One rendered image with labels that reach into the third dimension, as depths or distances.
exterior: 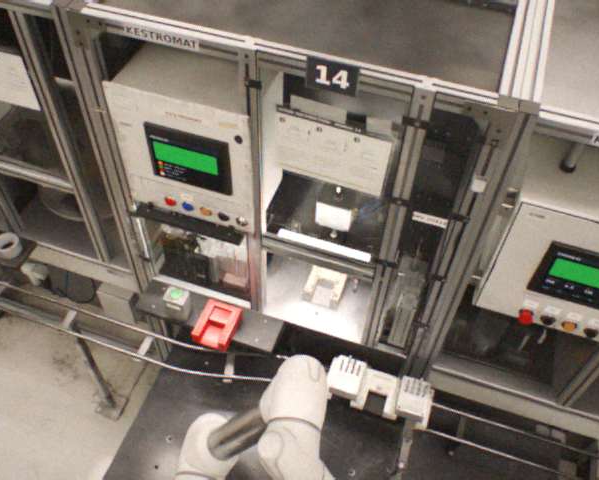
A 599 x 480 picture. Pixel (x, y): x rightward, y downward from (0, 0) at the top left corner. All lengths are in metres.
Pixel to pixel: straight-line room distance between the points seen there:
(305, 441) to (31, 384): 2.10
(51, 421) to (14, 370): 0.36
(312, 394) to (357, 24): 0.92
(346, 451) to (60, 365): 1.66
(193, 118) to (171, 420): 1.18
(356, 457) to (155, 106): 1.38
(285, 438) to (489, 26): 1.11
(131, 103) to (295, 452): 0.99
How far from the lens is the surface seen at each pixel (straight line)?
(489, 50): 1.58
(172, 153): 1.75
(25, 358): 3.46
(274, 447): 1.46
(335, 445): 2.31
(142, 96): 1.70
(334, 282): 2.30
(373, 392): 2.22
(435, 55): 1.53
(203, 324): 2.20
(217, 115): 1.61
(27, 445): 3.24
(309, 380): 1.56
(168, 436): 2.35
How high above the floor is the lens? 2.84
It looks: 51 degrees down
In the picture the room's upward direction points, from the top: 2 degrees clockwise
